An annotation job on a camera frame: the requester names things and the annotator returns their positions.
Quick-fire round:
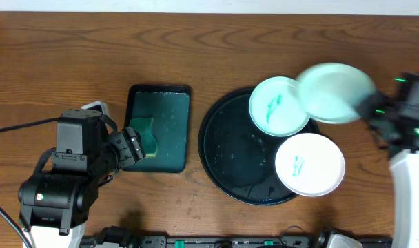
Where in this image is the round black serving tray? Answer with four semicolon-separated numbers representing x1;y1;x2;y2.
198;87;298;206

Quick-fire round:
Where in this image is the mint plate with green smear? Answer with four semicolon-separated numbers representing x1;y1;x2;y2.
249;76;309;137

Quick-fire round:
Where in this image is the black rectangular water tray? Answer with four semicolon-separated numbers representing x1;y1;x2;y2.
124;85;191;173

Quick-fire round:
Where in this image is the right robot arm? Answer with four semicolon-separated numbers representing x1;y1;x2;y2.
355;92;419;248

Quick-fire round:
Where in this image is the white plate with green smear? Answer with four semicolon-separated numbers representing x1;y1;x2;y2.
275;133;346;197

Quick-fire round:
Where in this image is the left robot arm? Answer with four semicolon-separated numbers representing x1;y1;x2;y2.
19;124;145;247

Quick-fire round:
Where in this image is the green yellow sponge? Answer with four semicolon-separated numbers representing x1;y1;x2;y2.
129;117;159;158

